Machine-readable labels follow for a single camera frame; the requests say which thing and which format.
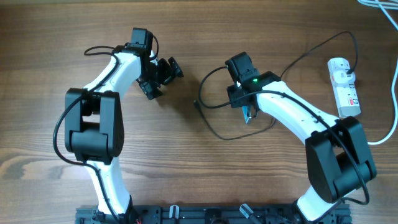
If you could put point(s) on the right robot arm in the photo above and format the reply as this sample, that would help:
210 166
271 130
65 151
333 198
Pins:
339 160

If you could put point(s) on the white power strip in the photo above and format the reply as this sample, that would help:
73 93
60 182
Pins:
346 97

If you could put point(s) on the white charger plug adapter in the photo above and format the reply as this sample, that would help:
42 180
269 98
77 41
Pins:
342 78

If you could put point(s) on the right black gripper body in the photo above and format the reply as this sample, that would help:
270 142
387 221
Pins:
233 92

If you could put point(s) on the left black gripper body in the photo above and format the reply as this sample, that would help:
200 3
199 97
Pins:
159 74

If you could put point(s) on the black mounting rail base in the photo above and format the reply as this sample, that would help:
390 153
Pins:
271 213

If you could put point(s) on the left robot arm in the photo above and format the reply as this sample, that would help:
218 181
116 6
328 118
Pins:
94 128

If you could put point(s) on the blue Galaxy smartphone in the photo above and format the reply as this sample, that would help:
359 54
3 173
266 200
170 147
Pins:
247 113

